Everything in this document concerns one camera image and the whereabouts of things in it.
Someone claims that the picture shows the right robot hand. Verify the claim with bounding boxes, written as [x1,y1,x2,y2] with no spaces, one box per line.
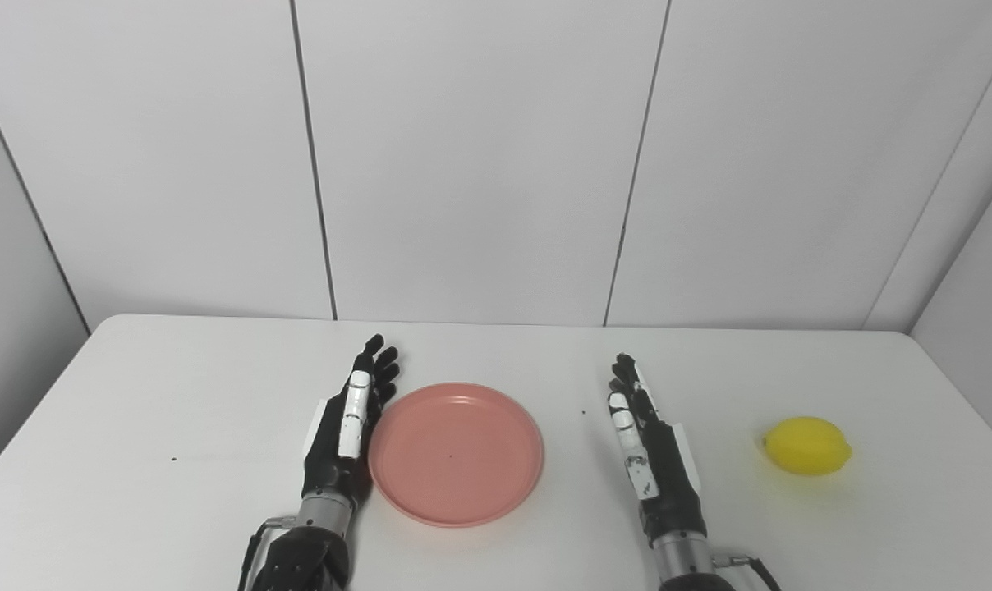
[608,353,708,543]

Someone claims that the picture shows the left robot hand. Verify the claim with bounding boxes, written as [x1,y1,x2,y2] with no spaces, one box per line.
[301,333,401,507]

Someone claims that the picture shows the pink plate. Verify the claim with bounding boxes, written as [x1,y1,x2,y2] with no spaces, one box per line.
[368,383,545,528]

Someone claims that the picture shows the yellow lemon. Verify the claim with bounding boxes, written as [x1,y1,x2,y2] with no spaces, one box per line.
[762,416,854,476]

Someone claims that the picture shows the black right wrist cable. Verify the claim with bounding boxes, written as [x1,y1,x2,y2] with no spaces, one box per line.
[712,555,784,591]

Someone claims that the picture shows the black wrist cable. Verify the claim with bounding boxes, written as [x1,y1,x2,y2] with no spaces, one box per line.
[237,517,300,591]
[712,555,784,591]

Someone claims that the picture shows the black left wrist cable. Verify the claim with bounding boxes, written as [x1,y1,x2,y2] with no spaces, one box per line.
[237,517,300,591]

